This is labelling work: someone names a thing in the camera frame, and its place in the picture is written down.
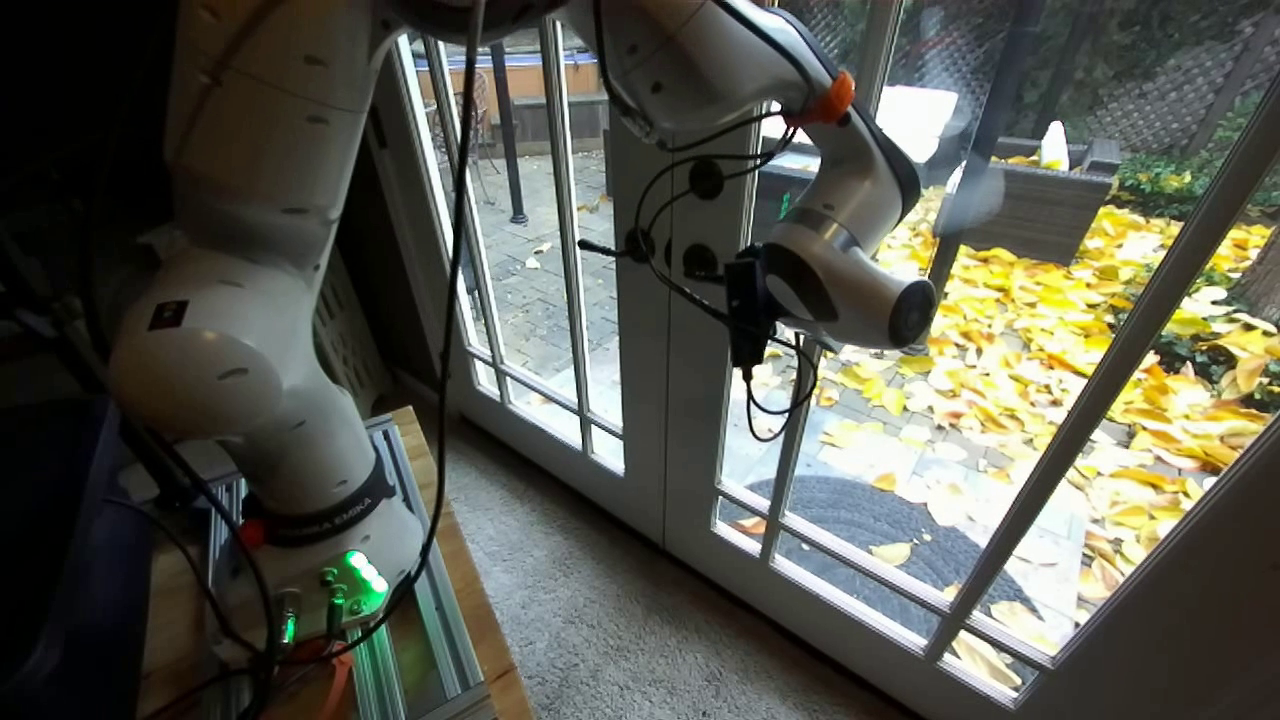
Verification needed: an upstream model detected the long black arm cable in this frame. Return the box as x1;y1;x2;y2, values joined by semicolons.
252;0;491;683

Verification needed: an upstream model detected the white glass door with deadbolt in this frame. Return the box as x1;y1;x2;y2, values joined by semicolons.
660;0;1280;720

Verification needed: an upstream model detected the small white garden object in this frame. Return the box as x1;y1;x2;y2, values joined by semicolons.
1035;117;1077;177

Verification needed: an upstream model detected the black round deadbolt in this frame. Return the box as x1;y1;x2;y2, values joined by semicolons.
683;157;729;202

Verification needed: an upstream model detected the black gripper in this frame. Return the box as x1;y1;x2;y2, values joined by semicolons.
724;246;781;374

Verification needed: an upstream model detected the green glowing plug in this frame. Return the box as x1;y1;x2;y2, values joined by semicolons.
324;547;397;624

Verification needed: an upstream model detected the thin dark upright post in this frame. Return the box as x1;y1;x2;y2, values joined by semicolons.
487;36;532;229

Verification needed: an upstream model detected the aluminium base frame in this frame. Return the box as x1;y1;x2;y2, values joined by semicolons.
198;412;491;720

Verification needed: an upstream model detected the white glass door without deadbolt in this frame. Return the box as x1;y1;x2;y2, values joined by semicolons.
383;0;675;534

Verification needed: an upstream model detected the dark slanted metal pole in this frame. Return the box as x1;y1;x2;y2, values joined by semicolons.
900;0;1053;356

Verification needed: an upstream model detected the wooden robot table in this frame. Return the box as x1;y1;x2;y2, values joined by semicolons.
133;403;538;720

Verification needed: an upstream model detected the dark round doormat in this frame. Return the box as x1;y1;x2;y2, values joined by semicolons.
743;471;1053;614

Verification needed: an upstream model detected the black lever door handle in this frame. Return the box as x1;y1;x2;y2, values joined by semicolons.
576;222;660;268

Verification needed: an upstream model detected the dark blue bin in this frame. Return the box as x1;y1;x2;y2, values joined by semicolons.
0;395;157;720

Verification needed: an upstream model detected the black lever handle below deadbolt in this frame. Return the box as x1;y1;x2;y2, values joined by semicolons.
681;238;732;289

